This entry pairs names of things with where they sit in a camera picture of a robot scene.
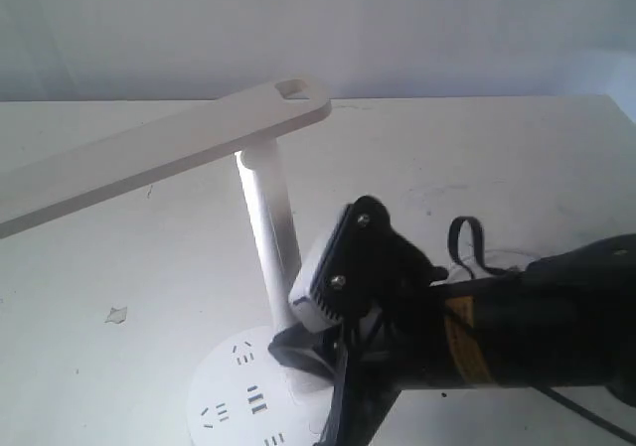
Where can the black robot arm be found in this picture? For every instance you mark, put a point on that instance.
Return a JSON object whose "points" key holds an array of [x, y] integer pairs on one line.
{"points": [[563, 320]]}

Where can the white desk lamp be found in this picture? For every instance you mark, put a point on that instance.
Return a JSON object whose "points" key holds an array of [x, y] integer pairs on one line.
{"points": [[146, 251]]}

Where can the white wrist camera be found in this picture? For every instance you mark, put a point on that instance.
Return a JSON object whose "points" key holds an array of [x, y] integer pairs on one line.
{"points": [[303, 299]]}

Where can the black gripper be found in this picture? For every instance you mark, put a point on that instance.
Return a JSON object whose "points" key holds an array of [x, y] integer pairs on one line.
{"points": [[367, 279]]}

